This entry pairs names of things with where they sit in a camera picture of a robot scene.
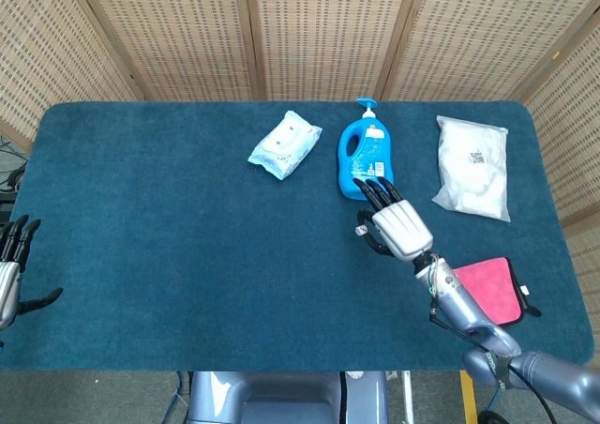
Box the black cables on floor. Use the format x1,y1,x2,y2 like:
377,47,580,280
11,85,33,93
0,135,29,198

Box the woven rattan folding screen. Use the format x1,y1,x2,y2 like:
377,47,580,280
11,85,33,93
0,0,600,369

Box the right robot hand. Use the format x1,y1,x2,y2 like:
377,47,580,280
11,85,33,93
352,175,434,262

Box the grey-blue robot torso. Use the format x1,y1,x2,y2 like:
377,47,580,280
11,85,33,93
185,370,391,424

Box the teal carpet table cover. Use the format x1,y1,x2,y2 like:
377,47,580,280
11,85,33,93
0,99,595,373

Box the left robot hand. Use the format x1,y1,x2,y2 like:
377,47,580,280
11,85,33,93
0,214,65,330

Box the white wet wipes pack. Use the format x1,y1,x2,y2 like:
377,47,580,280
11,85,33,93
247,110,323,181

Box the blue detergent pump bottle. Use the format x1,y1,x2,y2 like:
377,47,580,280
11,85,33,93
336,97,396,203

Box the white plastic bag of cotton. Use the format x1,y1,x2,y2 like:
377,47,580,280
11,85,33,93
430,114,512,224

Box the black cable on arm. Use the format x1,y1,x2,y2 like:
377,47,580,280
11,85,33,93
428,252,562,424

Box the pink microfiber cloth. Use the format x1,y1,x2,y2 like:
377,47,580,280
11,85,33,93
452,255,543,327

